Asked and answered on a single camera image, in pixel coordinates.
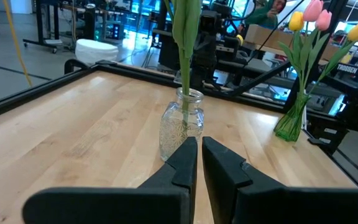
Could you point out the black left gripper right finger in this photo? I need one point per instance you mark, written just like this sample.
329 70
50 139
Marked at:
291 208

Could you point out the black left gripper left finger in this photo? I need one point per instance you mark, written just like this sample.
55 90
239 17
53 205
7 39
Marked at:
104 207

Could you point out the pink artificial tulip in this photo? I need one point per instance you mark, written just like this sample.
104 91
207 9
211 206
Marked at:
312 9
323 19

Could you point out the green glass vase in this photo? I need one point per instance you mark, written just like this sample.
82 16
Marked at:
291 127

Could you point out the clear cut-glass vase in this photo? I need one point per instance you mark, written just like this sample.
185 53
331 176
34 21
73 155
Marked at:
179 130

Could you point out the small yellow knob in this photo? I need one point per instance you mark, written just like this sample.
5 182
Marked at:
239 39

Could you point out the brown cardboard box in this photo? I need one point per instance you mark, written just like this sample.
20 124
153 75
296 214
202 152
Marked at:
266 35

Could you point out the person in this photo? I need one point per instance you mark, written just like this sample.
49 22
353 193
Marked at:
259 18

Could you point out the white round container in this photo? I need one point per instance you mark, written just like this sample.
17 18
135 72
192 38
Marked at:
96 51

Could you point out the black cylinder silver top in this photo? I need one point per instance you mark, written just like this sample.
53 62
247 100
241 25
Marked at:
90 21

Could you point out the black rolling cart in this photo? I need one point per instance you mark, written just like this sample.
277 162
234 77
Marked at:
38 21

